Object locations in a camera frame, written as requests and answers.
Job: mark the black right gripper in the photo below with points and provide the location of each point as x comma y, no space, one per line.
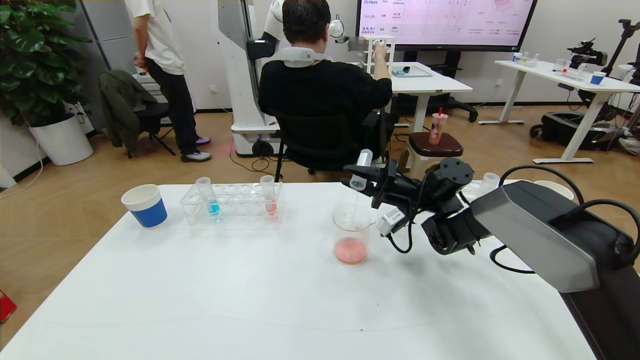
400,192

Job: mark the red pigment test tube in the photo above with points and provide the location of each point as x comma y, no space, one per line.
364,160
270,206

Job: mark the blue pigment test tube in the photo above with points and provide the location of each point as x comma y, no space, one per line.
213,206

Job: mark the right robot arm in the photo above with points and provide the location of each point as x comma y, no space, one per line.
540,235

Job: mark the clear glass beaker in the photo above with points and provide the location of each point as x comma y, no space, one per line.
350,250

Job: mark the clear acrylic test tube rack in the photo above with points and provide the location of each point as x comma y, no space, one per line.
240,204
472,189

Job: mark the yellow pigment test tube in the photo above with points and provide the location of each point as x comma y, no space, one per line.
489,182

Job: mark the black office chair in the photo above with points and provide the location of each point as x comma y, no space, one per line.
320,150

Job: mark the beige stool with brown seat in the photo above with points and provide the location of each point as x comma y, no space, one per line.
435,145

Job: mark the pink drink cup with straw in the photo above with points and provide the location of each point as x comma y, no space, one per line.
437,129

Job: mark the seated person in black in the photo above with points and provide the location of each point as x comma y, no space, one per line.
320,100

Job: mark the black screen stand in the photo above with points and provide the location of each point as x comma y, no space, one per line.
450,102

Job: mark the grey tray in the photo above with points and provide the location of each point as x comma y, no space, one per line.
417,72

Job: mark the white small drawer unit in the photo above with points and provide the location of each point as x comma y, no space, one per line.
372,50

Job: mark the white neck band device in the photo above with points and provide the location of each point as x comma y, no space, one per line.
299,56

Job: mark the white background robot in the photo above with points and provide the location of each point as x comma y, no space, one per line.
240,75

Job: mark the blue and white paper cup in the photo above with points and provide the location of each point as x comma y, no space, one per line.
555,187
147,212

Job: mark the long white desk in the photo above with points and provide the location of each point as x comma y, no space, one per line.
550,71

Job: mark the black thin-legged chair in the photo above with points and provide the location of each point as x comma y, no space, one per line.
152,116

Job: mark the small blue paper cup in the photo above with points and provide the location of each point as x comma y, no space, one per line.
597,79

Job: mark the standing person in white shirt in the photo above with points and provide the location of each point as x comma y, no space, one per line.
160,40

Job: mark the dark green jacket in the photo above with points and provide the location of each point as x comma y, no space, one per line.
122,102

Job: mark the black tripod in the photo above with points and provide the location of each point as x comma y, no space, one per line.
625,36

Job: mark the white plant pot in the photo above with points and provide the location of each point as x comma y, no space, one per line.
61,142

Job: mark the green leafy plant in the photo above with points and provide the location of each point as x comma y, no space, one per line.
35,60

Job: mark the red flat object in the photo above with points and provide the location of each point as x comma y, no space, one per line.
6,306

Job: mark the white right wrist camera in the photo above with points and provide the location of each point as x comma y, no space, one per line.
391,222

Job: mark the large wall display screen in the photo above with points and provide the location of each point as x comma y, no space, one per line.
450,22

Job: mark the black camera rig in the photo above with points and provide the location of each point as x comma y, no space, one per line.
585,52

